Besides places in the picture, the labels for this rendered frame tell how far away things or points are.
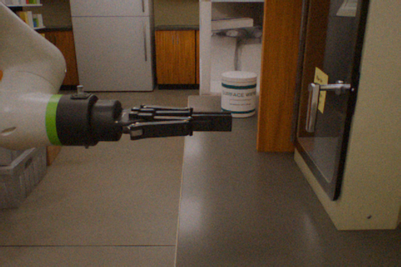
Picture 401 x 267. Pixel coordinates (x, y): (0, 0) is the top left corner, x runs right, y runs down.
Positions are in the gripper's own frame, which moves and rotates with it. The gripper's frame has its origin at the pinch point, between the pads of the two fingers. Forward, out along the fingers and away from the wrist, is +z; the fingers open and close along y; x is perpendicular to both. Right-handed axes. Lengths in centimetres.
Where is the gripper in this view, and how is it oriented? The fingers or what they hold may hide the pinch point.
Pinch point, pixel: (212, 121)
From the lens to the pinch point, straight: 63.3
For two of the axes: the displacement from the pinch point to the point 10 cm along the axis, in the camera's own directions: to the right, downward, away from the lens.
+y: -0.1, -3.6, 9.3
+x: -0.1, 9.3, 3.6
